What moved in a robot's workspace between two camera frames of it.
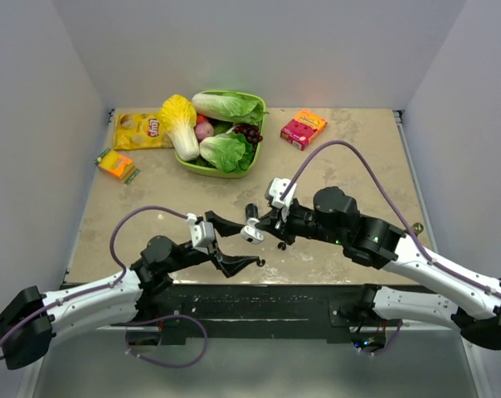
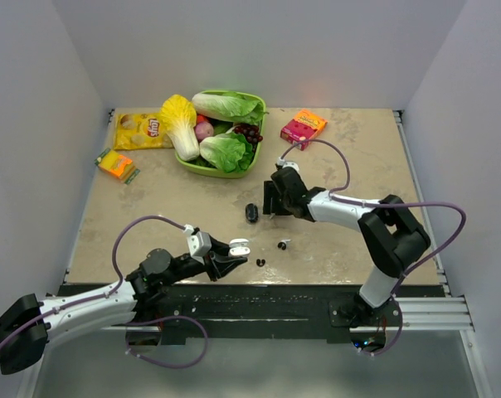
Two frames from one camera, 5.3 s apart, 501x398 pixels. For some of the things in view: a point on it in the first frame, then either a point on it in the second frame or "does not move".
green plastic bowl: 201,168 does not move
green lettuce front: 229,151 does not move
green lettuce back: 231,106 does not move
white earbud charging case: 252,233 → 239,247
